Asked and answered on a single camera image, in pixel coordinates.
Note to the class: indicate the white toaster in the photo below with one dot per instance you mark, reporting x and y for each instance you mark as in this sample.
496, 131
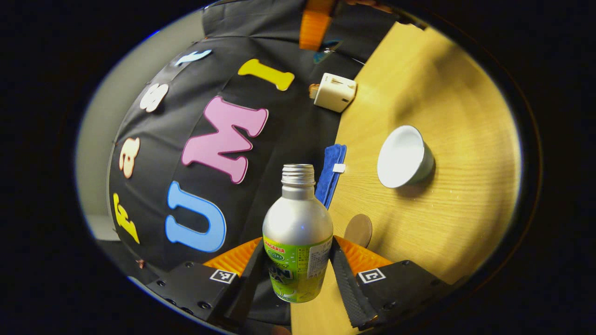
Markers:
335, 92

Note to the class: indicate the bread slice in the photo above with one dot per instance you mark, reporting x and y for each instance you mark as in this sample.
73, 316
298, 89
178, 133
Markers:
314, 90

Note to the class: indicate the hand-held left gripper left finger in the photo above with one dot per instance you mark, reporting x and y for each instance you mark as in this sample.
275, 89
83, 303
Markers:
249, 284

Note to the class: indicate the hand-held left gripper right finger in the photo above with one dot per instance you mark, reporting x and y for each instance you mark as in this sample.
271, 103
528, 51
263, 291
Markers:
347, 293

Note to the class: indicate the round brown coaster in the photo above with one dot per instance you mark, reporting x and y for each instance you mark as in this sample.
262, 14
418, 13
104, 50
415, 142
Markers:
358, 230

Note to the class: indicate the silver green label water bottle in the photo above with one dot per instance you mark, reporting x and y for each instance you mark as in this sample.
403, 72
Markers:
298, 223

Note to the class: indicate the copper cloth clip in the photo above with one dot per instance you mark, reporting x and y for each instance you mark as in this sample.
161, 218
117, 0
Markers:
140, 264

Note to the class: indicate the white teacup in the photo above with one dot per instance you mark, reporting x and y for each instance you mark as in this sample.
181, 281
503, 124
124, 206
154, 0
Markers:
402, 156

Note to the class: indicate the blue folded towel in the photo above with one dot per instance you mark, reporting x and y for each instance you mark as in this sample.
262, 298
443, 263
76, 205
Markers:
330, 170

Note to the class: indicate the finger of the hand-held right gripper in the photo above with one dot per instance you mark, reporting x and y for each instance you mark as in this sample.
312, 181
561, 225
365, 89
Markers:
314, 28

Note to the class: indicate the dark teal teacup lid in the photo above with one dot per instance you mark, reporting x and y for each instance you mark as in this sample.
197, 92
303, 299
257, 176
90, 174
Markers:
326, 50

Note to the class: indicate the black backdrop cloth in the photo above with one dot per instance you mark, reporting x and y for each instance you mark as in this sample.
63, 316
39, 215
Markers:
279, 135

